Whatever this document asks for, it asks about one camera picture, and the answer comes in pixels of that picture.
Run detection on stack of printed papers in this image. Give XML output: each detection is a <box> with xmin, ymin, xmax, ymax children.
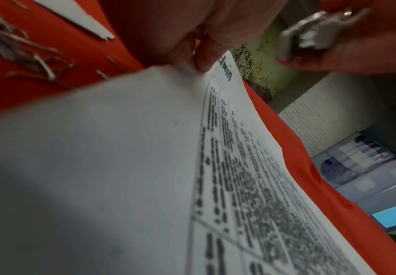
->
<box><xmin>0</xmin><ymin>50</ymin><xmax>379</xmax><ymax>275</ymax></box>

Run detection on torn white paper scraps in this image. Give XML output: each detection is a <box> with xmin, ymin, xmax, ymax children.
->
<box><xmin>30</xmin><ymin>0</ymin><xmax>117</xmax><ymax>43</ymax></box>

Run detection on person's left hand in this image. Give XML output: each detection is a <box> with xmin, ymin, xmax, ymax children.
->
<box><xmin>98</xmin><ymin>0</ymin><xmax>287</xmax><ymax>73</ymax></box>

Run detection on white brick pillar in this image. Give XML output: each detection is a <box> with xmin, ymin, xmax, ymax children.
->
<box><xmin>277</xmin><ymin>71</ymin><xmax>393</xmax><ymax>158</ymax></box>

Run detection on person's right hand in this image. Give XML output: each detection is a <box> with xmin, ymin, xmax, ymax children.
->
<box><xmin>275</xmin><ymin>0</ymin><xmax>396</xmax><ymax>75</ymax></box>

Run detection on red tablecloth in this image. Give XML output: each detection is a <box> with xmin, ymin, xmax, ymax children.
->
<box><xmin>0</xmin><ymin>0</ymin><xmax>396</xmax><ymax>275</ymax></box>

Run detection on white stapler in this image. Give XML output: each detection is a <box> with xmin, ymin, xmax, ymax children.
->
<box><xmin>275</xmin><ymin>7</ymin><xmax>370</xmax><ymax>61</ymax></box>

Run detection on blue grey display board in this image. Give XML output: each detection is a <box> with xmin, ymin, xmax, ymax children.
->
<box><xmin>312</xmin><ymin>131</ymin><xmax>396</xmax><ymax>229</ymax></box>

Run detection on scattered metal staples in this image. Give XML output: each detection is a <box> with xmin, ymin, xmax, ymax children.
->
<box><xmin>0</xmin><ymin>0</ymin><xmax>131</xmax><ymax>89</ymax></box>

